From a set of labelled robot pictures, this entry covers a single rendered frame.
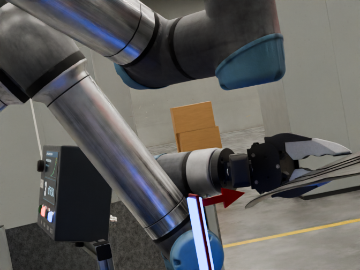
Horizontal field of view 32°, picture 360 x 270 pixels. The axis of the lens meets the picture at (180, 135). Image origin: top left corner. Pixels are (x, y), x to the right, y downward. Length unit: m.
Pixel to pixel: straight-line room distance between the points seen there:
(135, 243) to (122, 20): 1.95
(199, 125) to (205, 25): 8.10
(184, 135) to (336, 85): 2.64
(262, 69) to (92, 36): 0.18
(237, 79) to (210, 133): 8.14
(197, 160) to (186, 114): 7.78
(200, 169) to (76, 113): 0.22
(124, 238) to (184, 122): 6.27
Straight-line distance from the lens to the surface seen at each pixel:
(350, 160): 0.81
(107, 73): 4.95
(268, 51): 0.65
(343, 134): 6.99
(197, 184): 0.97
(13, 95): 1.00
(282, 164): 0.91
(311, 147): 0.89
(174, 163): 0.99
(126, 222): 2.55
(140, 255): 2.60
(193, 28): 0.69
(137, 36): 0.70
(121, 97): 4.94
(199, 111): 8.77
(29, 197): 6.81
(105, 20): 0.67
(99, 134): 0.86
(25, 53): 0.87
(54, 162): 1.29
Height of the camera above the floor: 1.30
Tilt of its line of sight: 3 degrees down
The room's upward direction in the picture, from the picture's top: 10 degrees counter-clockwise
